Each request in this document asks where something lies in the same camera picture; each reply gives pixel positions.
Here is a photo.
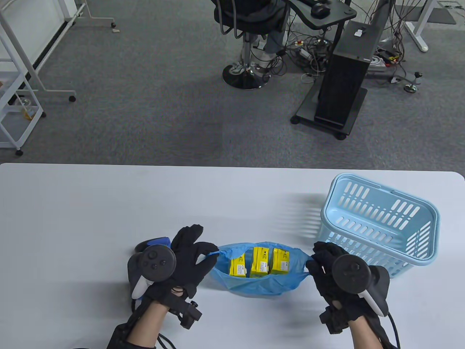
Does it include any person's right hand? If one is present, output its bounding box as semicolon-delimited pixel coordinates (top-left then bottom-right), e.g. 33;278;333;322
306;242;390;335

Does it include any person's left hand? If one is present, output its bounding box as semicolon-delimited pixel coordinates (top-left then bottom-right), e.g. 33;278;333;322
143;224;220;329

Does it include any yellow chrysanthemum tea package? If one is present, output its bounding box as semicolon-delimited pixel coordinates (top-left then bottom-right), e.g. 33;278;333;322
250;246;270;278
271;248;290;275
229;253;247;277

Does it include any blue plastic bag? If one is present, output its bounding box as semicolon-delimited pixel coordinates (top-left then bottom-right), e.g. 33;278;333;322
211;241;314;297

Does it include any person's right forearm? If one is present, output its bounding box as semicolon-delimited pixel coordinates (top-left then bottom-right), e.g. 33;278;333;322
348;316;380;349

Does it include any person's left forearm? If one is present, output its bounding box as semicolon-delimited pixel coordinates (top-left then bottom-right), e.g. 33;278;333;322
126;301;170;348

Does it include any black and white hand controller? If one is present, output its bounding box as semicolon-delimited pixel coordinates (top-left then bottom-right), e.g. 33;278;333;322
127;245;177;300
332;254;390;317

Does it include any light blue plastic basket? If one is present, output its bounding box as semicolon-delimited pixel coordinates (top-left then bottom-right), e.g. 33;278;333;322
320;173;440;279

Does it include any black wheeled tower cart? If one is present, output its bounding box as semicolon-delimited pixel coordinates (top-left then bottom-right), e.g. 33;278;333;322
291;78;368;141

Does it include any black office chair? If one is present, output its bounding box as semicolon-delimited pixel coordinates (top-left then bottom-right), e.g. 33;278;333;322
214;0;291;90

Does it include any black computer tower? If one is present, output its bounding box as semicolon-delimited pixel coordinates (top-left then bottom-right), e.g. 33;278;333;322
314;20;385;128

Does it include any white wheeled shelf cart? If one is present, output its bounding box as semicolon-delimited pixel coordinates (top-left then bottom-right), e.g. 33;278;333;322
0;62;47;156

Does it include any white desk leg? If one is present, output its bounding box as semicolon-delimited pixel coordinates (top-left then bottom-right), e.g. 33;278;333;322
401;0;436;52

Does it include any black standing desk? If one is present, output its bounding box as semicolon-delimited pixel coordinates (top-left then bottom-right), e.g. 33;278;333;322
287;0;358;51

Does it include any black floor mat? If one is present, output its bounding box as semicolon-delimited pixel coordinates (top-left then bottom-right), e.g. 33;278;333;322
394;4;457;25

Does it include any white whiteboard on stand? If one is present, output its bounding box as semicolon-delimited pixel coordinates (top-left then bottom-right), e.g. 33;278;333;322
0;0;117;103

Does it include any black glove cable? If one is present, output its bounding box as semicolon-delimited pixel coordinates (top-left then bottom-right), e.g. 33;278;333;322
386;312;401;349

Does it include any black wrist camera strap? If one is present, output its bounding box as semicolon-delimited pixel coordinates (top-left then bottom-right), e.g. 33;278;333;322
106;313;146;349

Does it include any tangle of floor cables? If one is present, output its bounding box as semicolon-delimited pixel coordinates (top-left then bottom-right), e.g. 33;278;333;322
276;22;413;84

